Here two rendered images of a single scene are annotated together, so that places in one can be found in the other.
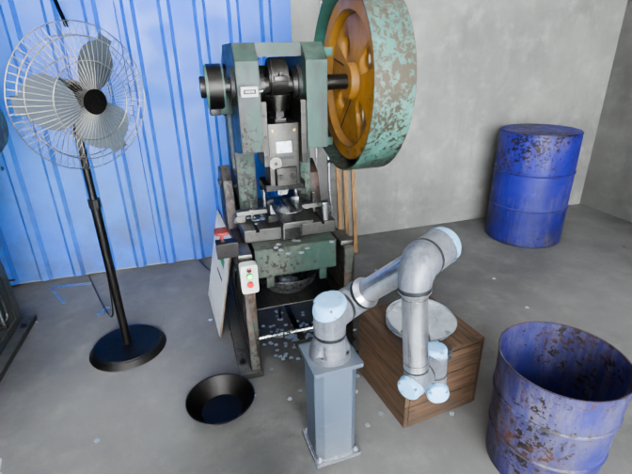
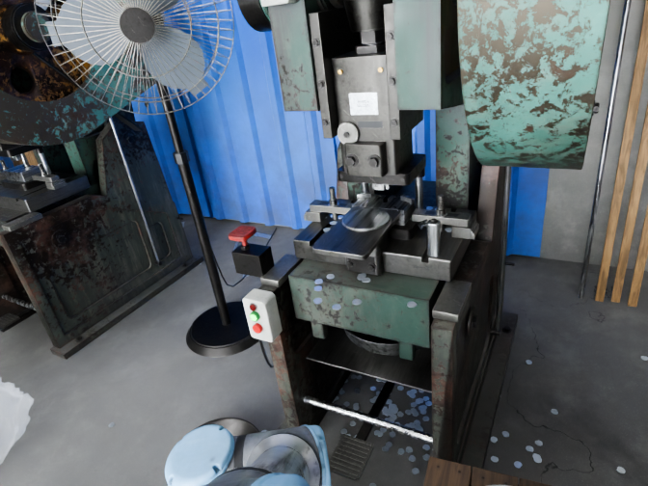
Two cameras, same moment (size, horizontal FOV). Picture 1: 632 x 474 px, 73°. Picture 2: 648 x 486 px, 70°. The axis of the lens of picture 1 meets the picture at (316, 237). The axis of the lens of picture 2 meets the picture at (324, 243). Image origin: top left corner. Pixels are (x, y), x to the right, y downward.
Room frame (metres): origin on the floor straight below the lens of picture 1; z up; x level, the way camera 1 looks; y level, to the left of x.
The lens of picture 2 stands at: (1.10, -0.59, 1.29)
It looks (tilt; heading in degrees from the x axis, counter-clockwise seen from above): 28 degrees down; 48
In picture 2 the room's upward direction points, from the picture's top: 8 degrees counter-clockwise
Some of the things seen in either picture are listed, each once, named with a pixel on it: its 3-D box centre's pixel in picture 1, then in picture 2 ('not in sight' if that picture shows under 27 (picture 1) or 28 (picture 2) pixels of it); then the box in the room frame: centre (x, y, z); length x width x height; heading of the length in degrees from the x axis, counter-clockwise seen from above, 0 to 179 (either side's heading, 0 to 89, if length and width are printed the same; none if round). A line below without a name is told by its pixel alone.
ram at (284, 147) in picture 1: (282, 150); (371, 110); (1.99, 0.15, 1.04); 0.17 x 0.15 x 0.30; 17
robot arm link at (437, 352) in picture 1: (433, 362); not in sight; (1.11, -0.37, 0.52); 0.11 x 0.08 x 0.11; 138
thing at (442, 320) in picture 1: (421, 318); not in sight; (1.54, -0.45, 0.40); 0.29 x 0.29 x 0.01
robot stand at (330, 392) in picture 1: (330, 400); not in sight; (1.26, -0.04, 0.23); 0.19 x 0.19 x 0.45; 19
